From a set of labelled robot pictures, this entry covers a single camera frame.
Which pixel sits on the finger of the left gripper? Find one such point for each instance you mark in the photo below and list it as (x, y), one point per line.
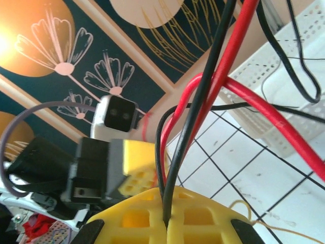
(94, 162)

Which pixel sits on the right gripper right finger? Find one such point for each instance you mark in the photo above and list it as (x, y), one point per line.
(203, 228)

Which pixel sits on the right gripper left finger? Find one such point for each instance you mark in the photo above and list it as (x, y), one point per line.
(142, 228)

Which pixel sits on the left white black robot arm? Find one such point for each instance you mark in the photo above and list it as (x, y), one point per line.
(73, 220)

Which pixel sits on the red fabric bundle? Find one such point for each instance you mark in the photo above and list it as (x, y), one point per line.
(35, 226)

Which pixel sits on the white perforated panel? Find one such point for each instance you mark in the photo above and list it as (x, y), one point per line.
(61, 233)

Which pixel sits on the white perforated plastic basket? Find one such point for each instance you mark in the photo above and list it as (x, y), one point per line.
(254, 127)

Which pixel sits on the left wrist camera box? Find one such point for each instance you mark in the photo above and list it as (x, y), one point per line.
(119, 114)

